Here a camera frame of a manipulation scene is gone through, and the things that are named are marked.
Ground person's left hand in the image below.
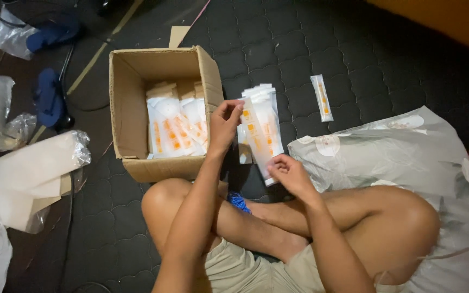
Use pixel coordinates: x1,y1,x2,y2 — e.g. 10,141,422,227
208,100,245,158

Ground person's right hand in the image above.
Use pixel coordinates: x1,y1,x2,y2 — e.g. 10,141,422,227
267,154,321,204

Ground white orange-printed sachet packet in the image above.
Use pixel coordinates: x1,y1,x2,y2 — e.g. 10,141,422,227
239,98,285,186

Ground heap of boxed white sachets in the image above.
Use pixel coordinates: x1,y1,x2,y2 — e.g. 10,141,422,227
145,81,209,160

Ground pile of white sachets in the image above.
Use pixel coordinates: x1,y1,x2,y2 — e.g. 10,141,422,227
236,83,285,164

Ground person's left leg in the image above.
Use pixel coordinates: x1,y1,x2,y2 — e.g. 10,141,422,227
141,178,310,264

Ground person's leg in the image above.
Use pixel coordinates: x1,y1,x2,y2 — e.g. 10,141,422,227
141,178,310,264
245,186,441,286

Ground clear orange-printed single sachet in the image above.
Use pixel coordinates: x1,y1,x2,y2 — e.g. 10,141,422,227
310,74,334,123

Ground brown cardboard box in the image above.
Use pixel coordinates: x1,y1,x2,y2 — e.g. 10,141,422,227
109,46,225,183

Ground person's right leg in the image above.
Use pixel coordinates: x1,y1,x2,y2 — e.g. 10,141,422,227
245,186,441,286

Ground loose cardboard flap piece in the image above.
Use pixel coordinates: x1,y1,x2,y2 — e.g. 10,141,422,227
168,26,192,49

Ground beige shorts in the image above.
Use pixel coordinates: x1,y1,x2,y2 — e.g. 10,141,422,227
202,238,406,293

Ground grey floral pillow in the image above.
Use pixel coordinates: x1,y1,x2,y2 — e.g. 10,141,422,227
287,106,469,293

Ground black quilted mattress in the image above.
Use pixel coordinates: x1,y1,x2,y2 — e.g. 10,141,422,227
4,0,469,293

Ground blue sandal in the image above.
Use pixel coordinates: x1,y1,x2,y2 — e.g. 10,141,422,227
34,68,66,128
26,22,81,54

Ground white paper roll in plastic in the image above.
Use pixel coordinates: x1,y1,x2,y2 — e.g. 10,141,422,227
0,130,93,235

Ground clear plastic wrap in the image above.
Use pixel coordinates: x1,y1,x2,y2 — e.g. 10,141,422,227
0,113,38,152

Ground orange wooden furniture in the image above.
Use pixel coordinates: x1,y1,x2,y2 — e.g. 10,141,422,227
366,0,469,62

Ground clear crumpled plastic bag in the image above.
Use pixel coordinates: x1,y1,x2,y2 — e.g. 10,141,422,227
0,5,40,61

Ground blue rope bundle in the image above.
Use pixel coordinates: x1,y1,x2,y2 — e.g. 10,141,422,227
227,192,252,215

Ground black cable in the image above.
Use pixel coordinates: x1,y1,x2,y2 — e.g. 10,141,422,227
55,41,111,133

